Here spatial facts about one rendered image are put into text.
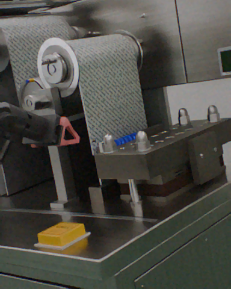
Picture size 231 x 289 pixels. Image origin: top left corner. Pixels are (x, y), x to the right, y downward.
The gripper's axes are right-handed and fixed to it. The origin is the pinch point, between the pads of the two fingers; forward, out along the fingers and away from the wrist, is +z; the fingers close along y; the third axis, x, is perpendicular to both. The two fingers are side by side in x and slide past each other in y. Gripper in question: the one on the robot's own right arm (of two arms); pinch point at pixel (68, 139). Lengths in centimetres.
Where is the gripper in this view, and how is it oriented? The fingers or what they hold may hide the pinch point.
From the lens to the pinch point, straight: 126.6
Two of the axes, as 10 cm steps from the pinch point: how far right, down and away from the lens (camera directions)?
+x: 1.5, -9.6, 2.5
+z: 6.5, 2.8, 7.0
